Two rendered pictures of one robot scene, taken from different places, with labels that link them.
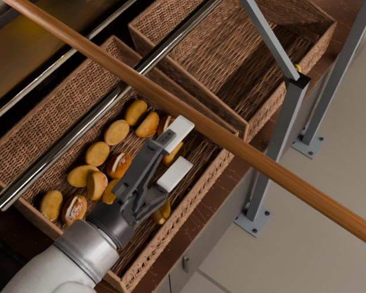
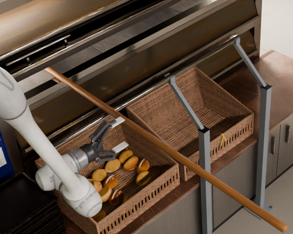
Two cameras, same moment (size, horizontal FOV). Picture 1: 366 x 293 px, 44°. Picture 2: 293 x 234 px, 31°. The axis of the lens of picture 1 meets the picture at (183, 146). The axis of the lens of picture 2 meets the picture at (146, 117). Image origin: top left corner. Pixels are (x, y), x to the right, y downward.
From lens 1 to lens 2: 153 cm
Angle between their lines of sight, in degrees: 24
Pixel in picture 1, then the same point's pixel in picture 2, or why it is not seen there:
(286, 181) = (159, 144)
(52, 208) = not seen: hidden behind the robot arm
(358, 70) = not seen: outside the picture
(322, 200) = (171, 150)
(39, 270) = not seen: hidden behind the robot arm
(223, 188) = (169, 199)
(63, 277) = (66, 159)
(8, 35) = (62, 100)
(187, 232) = (142, 219)
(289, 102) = (201, 143)
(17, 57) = (64, 111)
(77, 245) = (73, 152)
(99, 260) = (80, 158)
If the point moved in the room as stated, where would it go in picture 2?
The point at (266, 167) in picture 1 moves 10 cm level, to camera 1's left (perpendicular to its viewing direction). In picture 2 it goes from (153, 139) to (129, 138)
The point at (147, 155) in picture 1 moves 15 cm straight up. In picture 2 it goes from (103, 125) to (97, 94)
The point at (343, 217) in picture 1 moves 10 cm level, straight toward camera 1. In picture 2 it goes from (177, 156) to (156, 167)
